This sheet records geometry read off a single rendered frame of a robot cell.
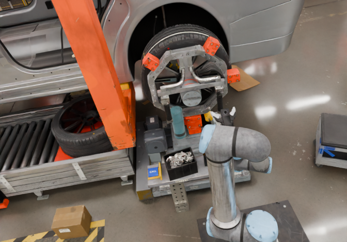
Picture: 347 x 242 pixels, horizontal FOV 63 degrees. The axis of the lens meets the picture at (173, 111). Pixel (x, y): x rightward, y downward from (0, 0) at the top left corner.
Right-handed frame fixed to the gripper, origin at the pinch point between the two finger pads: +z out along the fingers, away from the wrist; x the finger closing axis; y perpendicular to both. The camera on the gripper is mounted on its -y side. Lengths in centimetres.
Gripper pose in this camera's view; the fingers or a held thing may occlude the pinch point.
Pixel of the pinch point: (222, 108)
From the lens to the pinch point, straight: 180.4
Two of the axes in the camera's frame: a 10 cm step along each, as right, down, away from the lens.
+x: 9.8, -1.9, -0.3
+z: -1.0, -6.3, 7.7
